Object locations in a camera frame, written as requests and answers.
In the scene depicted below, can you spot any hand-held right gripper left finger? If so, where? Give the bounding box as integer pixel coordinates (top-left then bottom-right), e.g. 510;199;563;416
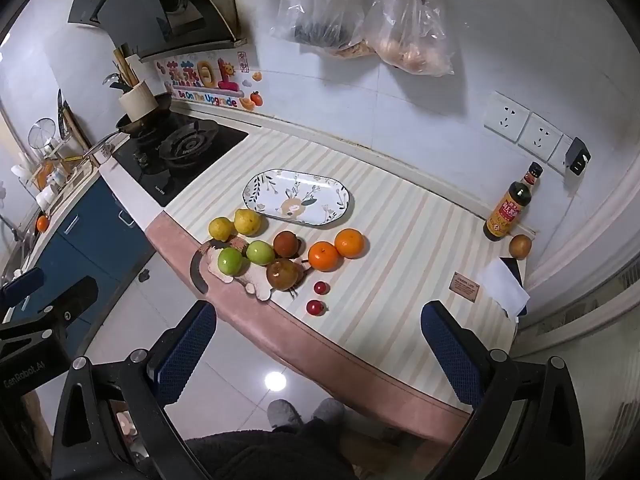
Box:
52;300;218;480

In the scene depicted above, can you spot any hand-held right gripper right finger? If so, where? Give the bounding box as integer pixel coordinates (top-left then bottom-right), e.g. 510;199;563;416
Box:
420;300;588;480

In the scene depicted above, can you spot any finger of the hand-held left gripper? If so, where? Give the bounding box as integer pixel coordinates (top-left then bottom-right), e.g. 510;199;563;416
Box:
0;277;99;326
1;267;46;306

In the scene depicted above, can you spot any green apple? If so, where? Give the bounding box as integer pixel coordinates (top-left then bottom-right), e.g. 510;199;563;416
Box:
217;247;244;275
246;240;275;266

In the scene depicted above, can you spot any reddish brown pear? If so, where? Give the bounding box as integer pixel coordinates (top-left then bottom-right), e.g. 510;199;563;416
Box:
273;230;302;258
266;258;305;292

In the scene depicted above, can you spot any round yellow lemon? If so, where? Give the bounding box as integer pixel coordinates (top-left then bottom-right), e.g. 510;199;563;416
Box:
208;216;233;242

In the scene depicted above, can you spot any yellow pear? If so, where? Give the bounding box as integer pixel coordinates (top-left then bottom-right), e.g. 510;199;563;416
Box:
234;208;263;237

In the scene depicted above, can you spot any orange tangerine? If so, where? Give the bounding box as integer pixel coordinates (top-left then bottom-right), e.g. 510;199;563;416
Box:
334;228;364;259
308;241;343;272

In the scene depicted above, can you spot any floral oval ceramic plate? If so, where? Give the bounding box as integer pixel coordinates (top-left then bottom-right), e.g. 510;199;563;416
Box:
243;169;352;224

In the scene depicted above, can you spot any blue kitchen cabinet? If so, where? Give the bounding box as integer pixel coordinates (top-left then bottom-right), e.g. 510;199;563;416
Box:
22;177;156;356

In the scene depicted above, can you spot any white folded paper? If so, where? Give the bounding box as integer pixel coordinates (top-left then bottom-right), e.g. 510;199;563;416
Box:
477;256;531;318

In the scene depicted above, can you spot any metal dish rack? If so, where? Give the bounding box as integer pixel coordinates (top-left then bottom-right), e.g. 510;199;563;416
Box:
10;117;96;211

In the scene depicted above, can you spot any grey slipper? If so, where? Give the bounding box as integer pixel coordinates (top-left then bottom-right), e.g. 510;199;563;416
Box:
312;397;346;428
267;399;303;433

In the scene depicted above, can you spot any striped cat print table mat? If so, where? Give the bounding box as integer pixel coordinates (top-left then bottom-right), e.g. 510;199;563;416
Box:
145;127;538;443

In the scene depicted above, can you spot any dark sauce bottle yellow label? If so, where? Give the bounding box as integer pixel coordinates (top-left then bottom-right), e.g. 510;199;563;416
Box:
482;161;544;242

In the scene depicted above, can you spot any metal mesh strainer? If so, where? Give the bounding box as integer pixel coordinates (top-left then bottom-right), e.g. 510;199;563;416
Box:
27;117;56;153

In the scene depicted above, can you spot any wooden cutting board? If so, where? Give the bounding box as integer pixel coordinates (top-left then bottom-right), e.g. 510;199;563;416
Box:
57;90;93;147

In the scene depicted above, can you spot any black gas stove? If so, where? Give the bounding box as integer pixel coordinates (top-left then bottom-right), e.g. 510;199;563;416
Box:
112;110;250;207

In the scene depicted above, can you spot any cream ribbed utensil holder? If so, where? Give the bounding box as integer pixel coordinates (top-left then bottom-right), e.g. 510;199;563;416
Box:
118;80;158;120

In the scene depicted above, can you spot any black plug adapter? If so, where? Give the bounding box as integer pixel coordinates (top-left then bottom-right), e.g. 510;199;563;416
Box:
565;137;592;177

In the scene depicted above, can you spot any wooden spatula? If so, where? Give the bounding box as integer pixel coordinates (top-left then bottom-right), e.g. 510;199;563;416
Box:
114;46;142;90

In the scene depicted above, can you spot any black range hood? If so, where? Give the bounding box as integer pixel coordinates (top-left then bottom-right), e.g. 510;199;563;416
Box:
67;0;248;58

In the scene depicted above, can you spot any clear bag with onions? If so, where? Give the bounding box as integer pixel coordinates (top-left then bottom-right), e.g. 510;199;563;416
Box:
350;0;456;78

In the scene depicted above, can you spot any clear bag with tan contents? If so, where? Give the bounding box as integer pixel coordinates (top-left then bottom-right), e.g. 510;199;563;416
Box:
332;40;381;59

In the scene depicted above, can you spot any clear bag with dark contents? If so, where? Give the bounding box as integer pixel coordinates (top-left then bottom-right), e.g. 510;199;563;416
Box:
270;0;373;53

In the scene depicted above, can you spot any black wok with metal handle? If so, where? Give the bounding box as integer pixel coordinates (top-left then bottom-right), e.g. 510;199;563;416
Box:
82;92;173;161

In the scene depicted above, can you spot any white wall socket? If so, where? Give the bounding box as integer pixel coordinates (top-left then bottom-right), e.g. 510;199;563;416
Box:
547;134;576;173
517;112;563;161
482;91;531;143

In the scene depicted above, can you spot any colourful wall sticker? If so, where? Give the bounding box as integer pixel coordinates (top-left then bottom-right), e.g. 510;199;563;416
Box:
155;52;263;111

